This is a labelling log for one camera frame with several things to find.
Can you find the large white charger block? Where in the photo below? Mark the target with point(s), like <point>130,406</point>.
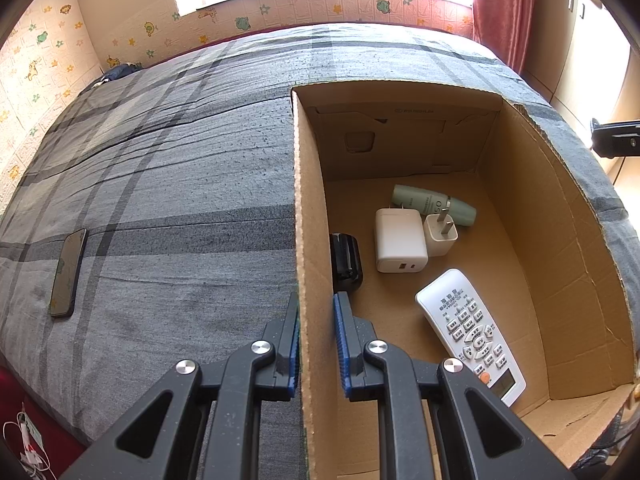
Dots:
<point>400,240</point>

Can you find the small black case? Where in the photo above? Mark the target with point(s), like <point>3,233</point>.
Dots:
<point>346,260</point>

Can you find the red curtain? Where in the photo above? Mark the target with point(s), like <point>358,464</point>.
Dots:
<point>502,10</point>

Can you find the white remote control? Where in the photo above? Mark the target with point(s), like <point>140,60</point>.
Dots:
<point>465,325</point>

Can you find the black smartphone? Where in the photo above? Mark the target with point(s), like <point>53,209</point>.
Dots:
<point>67,275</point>

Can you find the red bed mattress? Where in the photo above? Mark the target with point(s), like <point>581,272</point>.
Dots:
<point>15,390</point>

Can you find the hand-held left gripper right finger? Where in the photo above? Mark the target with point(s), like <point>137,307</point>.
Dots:
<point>342,345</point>

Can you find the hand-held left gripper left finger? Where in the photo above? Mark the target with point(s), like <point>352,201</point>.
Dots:
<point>292,340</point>

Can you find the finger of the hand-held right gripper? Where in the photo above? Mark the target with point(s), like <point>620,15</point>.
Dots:
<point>617,137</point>

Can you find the cardboard box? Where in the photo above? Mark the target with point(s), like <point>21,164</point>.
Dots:
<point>525,240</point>

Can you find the small white charger plug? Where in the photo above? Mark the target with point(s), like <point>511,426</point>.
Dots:
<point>440,240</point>

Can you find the teal cosmetic bottle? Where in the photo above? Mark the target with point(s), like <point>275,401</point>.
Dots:
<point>415,197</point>

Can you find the cream wardrobe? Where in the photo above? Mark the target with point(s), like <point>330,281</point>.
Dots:
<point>575,35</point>

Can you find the grey plaid bedsheet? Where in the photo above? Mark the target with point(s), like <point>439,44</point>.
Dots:
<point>175,160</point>

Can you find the dark blue cloth bundle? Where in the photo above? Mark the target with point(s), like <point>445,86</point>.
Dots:
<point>117,71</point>

